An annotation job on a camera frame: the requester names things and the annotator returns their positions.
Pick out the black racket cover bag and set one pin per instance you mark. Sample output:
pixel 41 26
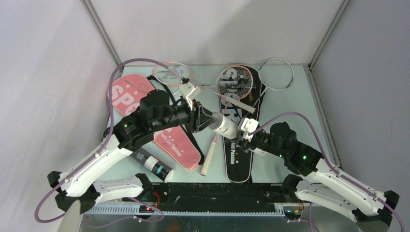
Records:
pixel 237 161

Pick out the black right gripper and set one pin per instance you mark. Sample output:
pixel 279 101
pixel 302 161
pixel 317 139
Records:
pixel 244 144

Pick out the white shuttlecock tube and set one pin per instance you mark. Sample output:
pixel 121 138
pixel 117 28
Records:
pixel 224 126

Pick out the black shuttlecock tube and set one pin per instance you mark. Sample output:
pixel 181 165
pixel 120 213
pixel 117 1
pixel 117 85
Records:
pixel 150 161

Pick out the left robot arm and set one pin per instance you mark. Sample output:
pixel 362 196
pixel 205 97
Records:
pixel 154 114

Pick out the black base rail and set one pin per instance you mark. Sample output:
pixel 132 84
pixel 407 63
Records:
pixel 217 197

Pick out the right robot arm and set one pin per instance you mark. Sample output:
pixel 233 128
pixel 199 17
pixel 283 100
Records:
pixel 315 181

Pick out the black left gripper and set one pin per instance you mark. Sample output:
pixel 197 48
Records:
pixel 200 117

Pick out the pink racket cover bag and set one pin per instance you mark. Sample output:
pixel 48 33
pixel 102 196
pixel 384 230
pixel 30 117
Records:
pixel 127 92

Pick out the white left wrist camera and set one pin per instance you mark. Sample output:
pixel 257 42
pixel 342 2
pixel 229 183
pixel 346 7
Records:
pixel 189 92

